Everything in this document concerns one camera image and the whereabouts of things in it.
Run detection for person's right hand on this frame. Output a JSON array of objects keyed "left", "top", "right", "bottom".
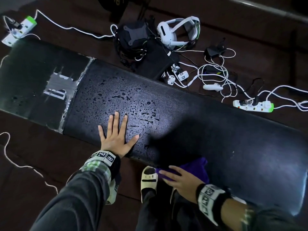
[{"left": 158, "top": 165, "right": 205, "bottom": 204}]

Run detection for person's left hand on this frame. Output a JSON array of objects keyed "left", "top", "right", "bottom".
[{"left": 98, "top": 112, "right": 140, "bottom": 158}]

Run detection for purple cleaning cloth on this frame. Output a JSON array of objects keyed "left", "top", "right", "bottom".
[{"left": 155, "top": 157, "right": 210, "bottom": 184}]

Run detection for black bench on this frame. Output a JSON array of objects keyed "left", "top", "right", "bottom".
[{"left": 0, "top": 39, "right": 308, "bottom": 216}]

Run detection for person's right forearm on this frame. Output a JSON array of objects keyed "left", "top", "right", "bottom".
[{"left": 221, "top": 198, "right": 299, "bottom": 231}]

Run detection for person's left forearm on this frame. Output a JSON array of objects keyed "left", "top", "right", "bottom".
[{"left": 30, "top": 163, "right": 112, "bottom": 231}]

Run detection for person's white left sandal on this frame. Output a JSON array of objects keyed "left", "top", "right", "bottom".
[{"left": 141, "top": 166, "right": 158, "bottom": 202}]

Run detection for person's dark trousers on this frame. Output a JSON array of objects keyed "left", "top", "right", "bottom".
[{"left": 136, "top": 187, "right": 217, "bottom": 231}]

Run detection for black right wristband with markers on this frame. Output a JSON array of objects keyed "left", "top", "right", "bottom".
[{"left": 196, "top": 184, "right": 232, "bottom": 227}]

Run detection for black flat pouch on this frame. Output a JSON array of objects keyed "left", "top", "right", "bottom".
[{"left": 134, "top": 39, "right": 180, "bottom": 81}]

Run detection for white handheld controller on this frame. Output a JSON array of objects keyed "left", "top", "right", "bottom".
[{"left": 203, "top": 83, "right": 224, "bottom": 92}]

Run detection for white power strip green end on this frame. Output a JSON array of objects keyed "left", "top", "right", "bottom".
[
  {"left": 233, "top": 99, "right": 275, "bottom": 113},
  {"left": 1, "top": 15, "right": 38, "bottom": 47}
]

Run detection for white headset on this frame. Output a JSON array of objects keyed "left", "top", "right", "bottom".
[{"left": 157, "top": 16, "right": 201, "bottom": 50}]

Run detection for steel barbell bar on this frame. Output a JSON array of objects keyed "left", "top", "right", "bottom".
[{"left": 220, "top": 0, "right": 308, "bottom": 23}]

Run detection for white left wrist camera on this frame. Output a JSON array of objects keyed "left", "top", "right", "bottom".
[{"left": 106, "top": 175, "right": 121, "bottom": 205}]

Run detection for thin white floor cable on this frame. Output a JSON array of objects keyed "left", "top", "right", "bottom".
[{"left": 0, "top": 32, "right": 59, "bottom": 194}]

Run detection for black cap with grey bracket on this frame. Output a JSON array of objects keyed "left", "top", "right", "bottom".
[{"left": 115, "top": 20, "right": 154, "bottom": 59}]

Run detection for tangle of white cables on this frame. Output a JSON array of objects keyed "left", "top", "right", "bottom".
[{"left": 178, "top": 48, "right": 254, "bottom": 104}]

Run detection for thick white power cord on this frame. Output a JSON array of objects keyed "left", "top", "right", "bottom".
[{"left": 35, "top": 9, "right": 118, "bottom": 39}]

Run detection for black charger with white cord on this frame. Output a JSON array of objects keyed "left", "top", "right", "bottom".
[{"left": 204, "top": 38, "right": 236, "bottom": 60}]

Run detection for long white charging cable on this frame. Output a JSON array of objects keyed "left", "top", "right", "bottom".
[{"left": 257, "top": 85, "right": 308, "bottom": 112}]

